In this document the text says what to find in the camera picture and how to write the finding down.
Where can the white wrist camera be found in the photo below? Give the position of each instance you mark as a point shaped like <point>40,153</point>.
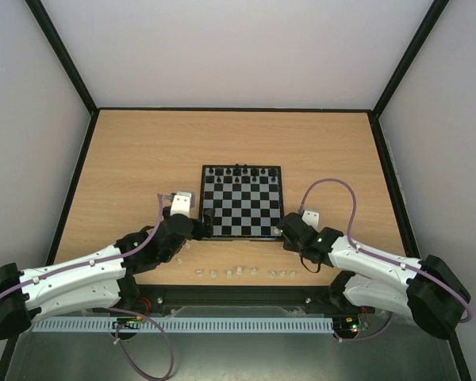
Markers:
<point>182,203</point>
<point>311,218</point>

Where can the light blue slotted cable duct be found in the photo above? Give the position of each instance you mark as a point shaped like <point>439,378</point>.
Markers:
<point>318,325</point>

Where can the black mounting rail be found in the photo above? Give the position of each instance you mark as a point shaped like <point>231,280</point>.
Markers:
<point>313,300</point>

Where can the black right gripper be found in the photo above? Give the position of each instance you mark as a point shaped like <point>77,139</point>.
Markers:
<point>287,232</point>

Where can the black and silver chessboard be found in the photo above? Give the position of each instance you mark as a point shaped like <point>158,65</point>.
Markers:
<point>244,210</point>

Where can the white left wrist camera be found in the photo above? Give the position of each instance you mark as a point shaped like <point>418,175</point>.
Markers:
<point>182,203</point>

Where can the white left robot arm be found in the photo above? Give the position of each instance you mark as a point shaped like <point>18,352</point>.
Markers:
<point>99,280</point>

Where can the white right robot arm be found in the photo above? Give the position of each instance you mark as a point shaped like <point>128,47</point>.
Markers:
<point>426,291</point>

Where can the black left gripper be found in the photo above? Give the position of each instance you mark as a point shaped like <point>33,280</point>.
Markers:
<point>198,233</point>

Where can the green circuit board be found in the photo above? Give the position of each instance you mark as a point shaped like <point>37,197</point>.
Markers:
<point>356,324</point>

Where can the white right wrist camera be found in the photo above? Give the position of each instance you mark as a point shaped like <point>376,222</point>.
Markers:
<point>311,218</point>

